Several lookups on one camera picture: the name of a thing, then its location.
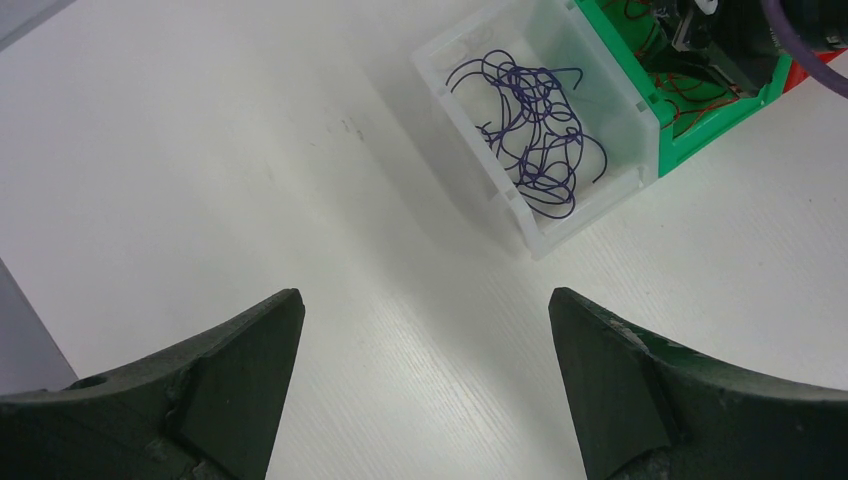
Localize clear plastic bin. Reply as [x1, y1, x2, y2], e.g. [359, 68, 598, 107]
[412, 1, 660, 259]

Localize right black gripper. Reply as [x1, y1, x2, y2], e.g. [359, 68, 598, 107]
[642, 1, 847, 93]

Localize dark blue cables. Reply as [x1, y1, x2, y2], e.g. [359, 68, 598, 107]
[445, 48, 609, 221]

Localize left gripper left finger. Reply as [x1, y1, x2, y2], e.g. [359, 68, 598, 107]
[1, 289, 306, 479]

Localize red cables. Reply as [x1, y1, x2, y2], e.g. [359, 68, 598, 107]
[596, 0, 763, 131]

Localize green plastic bin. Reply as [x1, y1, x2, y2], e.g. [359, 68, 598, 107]
[577, 1, 792, 176]

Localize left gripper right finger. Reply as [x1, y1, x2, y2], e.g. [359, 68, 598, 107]
[548, 287, 847, 479]

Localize red plastic bin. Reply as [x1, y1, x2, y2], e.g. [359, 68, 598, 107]
[785, 46, 848, 91]

